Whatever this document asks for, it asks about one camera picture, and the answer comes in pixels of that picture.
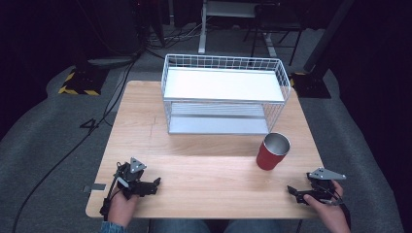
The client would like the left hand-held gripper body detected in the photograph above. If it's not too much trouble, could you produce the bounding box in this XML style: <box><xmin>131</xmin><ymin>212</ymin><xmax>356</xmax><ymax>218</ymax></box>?
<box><xmin>112</xmin><ymin>156</ymin><xmax>154</xmax><ymax>200</ymax></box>

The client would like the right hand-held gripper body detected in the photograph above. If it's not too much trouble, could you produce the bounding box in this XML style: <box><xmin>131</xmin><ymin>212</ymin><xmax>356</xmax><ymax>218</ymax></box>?
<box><xmin>305</xmin><ymin>166</ymin><xmax>347</xmax><ymax>206</ymax></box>

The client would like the person's right hand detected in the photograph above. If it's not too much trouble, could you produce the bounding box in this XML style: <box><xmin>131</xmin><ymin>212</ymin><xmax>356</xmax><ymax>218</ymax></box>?
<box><xmin>302</xmin><ymin>180</ymin><xmax>352</xmax><ymax>233</ymax></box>

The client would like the person's left hand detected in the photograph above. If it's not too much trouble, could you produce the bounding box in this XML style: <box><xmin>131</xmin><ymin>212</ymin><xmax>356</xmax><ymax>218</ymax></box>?
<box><xmin>107</xmin><ymin>188</ymin><xmax>140</xmax><ymax>228</ymax></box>

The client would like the grey tape strip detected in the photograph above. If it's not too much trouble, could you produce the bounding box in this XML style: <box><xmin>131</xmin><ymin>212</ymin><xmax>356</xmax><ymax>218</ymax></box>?
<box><xmin>83</xmin><ymin>183</ymin><xmax>107</xmax><ymax>194</ymax></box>

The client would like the red metal cup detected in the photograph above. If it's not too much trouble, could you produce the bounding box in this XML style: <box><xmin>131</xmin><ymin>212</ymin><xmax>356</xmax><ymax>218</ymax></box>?
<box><xmin>256</xmin><ymin>132</ymin><xmax>292</xmax><ymax>172</ymax></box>

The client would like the person's right leg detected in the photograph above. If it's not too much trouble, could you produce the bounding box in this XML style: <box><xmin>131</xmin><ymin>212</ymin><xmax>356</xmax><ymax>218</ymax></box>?
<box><xmin>223</xmin><ymin>218</ymin><xmax>287</xmax><ymax>233</ymax></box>

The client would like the black stand base striped tape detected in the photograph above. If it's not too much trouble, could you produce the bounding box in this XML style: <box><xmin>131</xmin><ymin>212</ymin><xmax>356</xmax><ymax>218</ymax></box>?
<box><xmin>57</xmin><ymin>66</ymin><xmax>110</xmax><ymax>97</ymax></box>
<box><xmin>289</xmin><ymin>71</ymin><xmax>332</xmax><ymax>99</ymax></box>

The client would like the black slanted stand pole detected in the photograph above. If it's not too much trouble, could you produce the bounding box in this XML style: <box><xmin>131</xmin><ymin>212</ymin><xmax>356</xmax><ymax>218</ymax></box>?
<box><xmin>303</xmin><ymin>0</ymin><xmax>356</xmax><ymax>74</ymax></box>

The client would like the black chair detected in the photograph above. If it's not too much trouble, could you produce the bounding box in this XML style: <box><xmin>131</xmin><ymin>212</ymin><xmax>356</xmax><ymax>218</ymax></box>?
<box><xmin>242</xmin><ymin>2</ymin><xmax>307</xmax><ymax>67</ymax></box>

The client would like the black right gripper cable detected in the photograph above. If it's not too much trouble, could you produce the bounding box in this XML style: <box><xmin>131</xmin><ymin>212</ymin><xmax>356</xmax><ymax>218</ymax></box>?
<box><xmin>319</xmin><ymin>187</ymin><xmax>353</xmax><ymax>229</ymax></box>

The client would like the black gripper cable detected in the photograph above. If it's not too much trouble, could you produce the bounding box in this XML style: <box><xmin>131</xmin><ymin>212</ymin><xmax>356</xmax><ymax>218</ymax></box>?
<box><xmin>319</xmin><ymin>187</ymin><xmax>353</xmax><ymax>229</ymax></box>
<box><xmin>99</xmin><ymin>163</ymin><xmax>123</xmax><ymax>222</ymax></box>

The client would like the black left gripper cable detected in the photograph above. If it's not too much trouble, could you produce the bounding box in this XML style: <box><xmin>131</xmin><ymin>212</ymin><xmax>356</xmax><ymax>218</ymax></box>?
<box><xmin>99</xmin><ymin>163</ymin><xmax>123</xmax><ymax>222</ymax></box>

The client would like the long black floor cable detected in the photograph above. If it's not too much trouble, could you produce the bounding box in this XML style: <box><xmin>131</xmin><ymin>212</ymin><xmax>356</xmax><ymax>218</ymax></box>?
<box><xmin>11</xmin><ymin>57</ymin><xmax>139</xmax><ymax>233</ymax></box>

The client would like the white wire rack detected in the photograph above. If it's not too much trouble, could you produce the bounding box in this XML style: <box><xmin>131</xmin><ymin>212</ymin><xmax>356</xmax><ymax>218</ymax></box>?
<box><xmin>160</xmin><ymin>53</ymin><xmax>292</xmax><ymax>136</ymax></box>

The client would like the bundle of floor cables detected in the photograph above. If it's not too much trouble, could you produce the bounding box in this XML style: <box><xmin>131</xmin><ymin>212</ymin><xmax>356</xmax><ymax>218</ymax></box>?
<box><xmin>142</xmin><ymin>20</ymin><xmax>203</xmax><ymax>52</ymax></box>

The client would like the white desk frame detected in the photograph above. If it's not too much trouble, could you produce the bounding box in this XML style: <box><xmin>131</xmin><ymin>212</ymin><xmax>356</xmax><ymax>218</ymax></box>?
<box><xmin>197</xmin><ymin>0</ymin><xmax>280</xmax><ymax>58</ymax></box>

